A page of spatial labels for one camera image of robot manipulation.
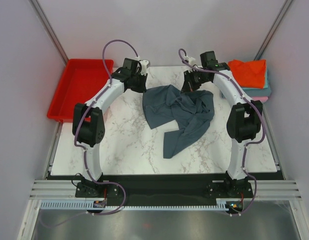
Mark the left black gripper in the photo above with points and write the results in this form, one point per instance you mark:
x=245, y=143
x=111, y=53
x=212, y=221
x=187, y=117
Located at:
x=142, y=89

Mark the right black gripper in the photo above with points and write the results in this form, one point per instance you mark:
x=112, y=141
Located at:
x=189, y=85

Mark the dark blue-grey t-shirt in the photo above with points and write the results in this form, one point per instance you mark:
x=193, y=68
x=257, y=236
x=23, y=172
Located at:
x=192, y=111

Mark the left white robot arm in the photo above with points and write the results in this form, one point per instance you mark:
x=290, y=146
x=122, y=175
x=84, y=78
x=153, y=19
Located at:
x=88, y=125

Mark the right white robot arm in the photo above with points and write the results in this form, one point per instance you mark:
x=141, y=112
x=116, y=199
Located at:
x=245, y=119

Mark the red plastic tray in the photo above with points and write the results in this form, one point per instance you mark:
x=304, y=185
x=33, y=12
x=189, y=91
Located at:
x=80, y=81

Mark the folded orange t-shirt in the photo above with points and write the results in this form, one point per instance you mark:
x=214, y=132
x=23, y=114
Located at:
x=240, y=69

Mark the folded grey-blue t-shirt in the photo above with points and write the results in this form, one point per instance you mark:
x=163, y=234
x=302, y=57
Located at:
x=257, y=92

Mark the folded pink t-shirt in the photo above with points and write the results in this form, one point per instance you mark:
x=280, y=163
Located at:
x=262, y=99

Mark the folded teal t-shirt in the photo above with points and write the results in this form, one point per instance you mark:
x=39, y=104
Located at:
x=256, y=80

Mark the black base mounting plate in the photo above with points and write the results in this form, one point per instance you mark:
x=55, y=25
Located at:
x=167, y=190

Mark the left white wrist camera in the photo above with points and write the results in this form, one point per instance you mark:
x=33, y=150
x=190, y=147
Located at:
x=142, y=66

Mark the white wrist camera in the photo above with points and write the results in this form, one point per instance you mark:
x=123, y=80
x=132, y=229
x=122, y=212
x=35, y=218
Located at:
x=142, y=66
x=189, y=60

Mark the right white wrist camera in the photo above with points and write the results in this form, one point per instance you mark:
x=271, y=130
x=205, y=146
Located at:
x=189, y=60

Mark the aluminium extrusion rail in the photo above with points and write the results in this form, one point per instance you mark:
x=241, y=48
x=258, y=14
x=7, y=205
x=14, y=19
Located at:
x=63, y=189

